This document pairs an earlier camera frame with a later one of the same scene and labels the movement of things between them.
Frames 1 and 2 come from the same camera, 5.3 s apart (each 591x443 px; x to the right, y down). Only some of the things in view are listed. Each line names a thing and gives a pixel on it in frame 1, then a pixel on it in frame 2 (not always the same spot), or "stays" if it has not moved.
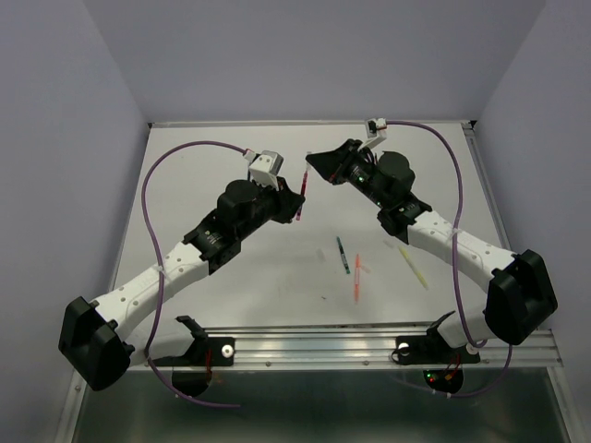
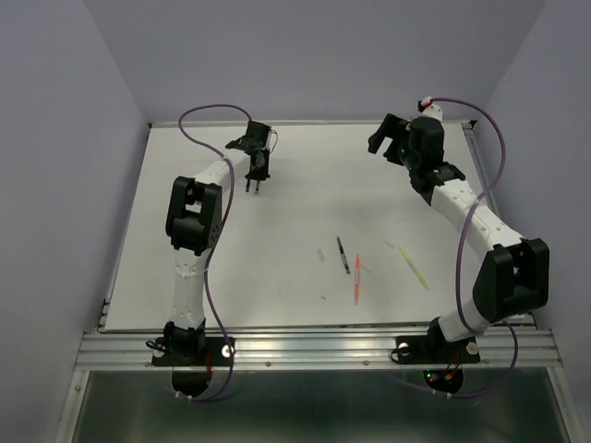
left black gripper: (286, 200) → (260, 174)
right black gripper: (332, 164) → (392, 126)
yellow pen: (418, 274) stays
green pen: (343, 257) stays
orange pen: (356, 279) stays
